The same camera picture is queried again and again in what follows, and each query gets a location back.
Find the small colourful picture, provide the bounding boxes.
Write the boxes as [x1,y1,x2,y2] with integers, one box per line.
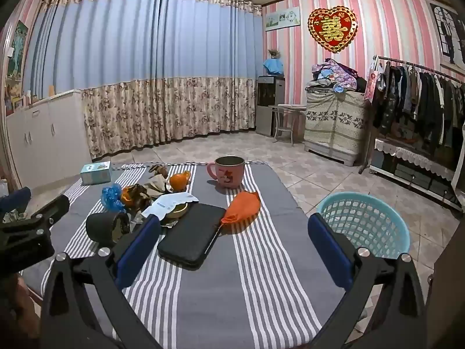
[4,80,24,111]

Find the blue plastic wrapper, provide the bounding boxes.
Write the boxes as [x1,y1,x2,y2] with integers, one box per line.
[101,184,126,212]

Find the low shelf with lace cloth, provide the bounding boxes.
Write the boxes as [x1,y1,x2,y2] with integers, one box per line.
[369,136,465,211]

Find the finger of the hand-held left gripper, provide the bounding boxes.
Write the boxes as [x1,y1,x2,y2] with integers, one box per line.
[0,187,32,219]
[2,194,70,234]

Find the small metal table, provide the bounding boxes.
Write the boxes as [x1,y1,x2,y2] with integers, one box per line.
[269,104,307,144]

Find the pink cartoon cup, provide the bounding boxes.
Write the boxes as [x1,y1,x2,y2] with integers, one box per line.
[206,156,246,190]

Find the black textured wallet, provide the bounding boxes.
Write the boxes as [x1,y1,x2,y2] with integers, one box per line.
[157,203,226,270]

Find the red heart wall decoration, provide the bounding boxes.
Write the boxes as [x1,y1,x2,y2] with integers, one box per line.
[307,5,358,54]

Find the metal clothes rack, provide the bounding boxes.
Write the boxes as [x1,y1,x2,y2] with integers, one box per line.
[358,55,465,175]

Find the grey white striped tablecloth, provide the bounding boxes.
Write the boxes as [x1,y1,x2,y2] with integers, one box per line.
[22,162,349,349]

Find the large orange peel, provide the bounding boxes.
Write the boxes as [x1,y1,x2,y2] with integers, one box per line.
[121,186,139,206]

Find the cup-shaped orange peel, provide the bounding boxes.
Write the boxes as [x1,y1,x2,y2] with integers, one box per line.
[169,171,191,192]

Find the grey water dispenser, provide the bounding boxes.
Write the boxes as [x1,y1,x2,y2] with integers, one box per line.
[255,75,286,138]

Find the cabinet under patterned cloth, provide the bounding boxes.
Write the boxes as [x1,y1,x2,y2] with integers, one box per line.
[303,91,371,167]

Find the pile of clothes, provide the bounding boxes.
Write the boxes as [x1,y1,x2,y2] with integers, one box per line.
[305,58,367,94]

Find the black tape roll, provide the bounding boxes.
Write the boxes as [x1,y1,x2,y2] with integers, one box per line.
[86,211,131,248]

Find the teal plastic basket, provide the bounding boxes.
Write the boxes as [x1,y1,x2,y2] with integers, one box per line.
[316,191,411,262]

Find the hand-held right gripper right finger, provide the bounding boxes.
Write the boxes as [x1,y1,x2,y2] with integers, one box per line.
[305,213,427,349]

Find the blue wrapped plant pot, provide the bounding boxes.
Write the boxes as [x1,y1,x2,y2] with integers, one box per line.
[263,48,285,77]

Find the brown phone case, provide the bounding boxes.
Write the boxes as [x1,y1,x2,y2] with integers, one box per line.
[160,202,189,228]

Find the light blue tissue box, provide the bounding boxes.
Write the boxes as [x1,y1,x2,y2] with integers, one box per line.
[80,161,112,185]

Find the wall poster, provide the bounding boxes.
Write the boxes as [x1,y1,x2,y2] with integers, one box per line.
[429,2,465,70]

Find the colourful wall painting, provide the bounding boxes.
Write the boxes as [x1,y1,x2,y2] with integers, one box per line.
[5,20,30,81]

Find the row of hanging clothes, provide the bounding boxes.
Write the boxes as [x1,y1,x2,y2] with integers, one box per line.
[371,60,465,157]

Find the landscape wall picture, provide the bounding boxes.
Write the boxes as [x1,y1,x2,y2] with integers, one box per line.
[265,6,301,31]

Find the blue and floral curtain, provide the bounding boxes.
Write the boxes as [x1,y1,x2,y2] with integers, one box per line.
[27,0,264,161]

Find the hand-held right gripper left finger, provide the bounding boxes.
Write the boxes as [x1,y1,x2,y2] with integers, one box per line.
[39,214,163,349]

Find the white cabinet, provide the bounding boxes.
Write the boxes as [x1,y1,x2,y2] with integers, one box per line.
[5,89,91,190]

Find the pink hanging bag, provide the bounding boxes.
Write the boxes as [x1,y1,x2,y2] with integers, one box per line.
[363,62,382,102]

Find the beige cloth pouch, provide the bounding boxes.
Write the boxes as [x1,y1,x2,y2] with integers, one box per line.
[143,174,173,199]

